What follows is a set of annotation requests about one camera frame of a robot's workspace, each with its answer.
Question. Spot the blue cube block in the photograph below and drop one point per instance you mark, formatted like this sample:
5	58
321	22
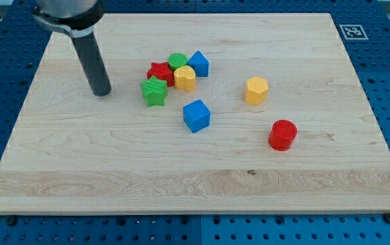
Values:
196	115

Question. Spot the wooden board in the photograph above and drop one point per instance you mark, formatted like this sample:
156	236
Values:
72	153

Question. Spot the yellow heart block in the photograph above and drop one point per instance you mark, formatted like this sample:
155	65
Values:
185	78

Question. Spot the green star block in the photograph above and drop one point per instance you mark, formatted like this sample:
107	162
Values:
154	91

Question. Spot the blue triangle block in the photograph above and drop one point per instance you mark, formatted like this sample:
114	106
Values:
200	64

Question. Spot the red star block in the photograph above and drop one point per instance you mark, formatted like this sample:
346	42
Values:
162	72

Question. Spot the green cylinder block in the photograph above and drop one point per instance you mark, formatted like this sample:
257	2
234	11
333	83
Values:
176	60

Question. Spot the yellow hexagon block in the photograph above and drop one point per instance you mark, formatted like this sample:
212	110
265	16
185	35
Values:
256	89

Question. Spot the red cylinder block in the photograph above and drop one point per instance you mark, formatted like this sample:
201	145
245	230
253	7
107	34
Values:
282	135

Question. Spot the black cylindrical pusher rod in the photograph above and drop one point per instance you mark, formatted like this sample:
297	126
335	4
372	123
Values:
92	63

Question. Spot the white fiducial marker tag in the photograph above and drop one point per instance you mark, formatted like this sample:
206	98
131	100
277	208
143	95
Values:
353	32

